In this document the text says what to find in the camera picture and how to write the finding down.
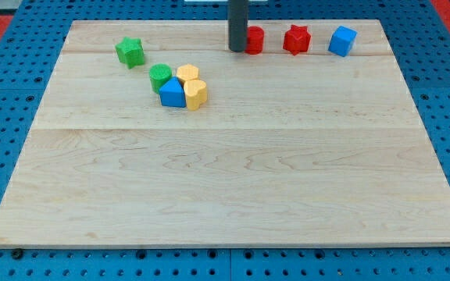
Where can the blue triangle block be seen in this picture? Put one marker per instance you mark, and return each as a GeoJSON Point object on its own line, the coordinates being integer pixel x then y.
{"type": "Point", "coordinates": [172, 94]}

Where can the red star block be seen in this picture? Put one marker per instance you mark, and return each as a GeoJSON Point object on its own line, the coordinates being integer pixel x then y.
{"type": "Point", "coordinates": [297, 39]}

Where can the yellow heart block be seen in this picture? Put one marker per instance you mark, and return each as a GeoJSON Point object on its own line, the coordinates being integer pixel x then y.
{"type": "Point", "coordinates": [196, 94]}

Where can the yellow hexagon block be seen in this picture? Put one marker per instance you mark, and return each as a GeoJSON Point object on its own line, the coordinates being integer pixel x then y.
{"type": "Point", "coordinates": [186, 73]}

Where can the red cylinder block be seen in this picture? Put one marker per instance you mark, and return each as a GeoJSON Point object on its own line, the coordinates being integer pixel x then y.
{"type": "Point", "coordinates": [255, 39]}

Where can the green cylinder block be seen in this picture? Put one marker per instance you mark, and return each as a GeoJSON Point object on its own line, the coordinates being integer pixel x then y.
{"type": "Point", "coordinates": [159, 74]}

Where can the blue cube block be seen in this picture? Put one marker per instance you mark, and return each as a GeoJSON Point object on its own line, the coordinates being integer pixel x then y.
{"type": "Point", "coordinates": [342, 41]}

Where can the green star block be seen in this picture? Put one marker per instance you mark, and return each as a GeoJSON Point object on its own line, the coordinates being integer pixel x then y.
{"type": "Point", "coordinates": [130, 52]}

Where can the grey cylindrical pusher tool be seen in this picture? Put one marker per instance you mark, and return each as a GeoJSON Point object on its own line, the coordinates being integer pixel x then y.
{"type": "Point", "coordinates": [237, 19]}

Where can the light wooden board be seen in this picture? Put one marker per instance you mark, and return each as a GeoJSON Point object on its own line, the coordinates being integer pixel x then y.
{"type": "Point", "coordinates": [289, 151]}

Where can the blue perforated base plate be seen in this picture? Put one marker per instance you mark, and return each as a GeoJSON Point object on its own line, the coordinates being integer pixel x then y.
{"type": "Point", "coordinates": [29, 48]}

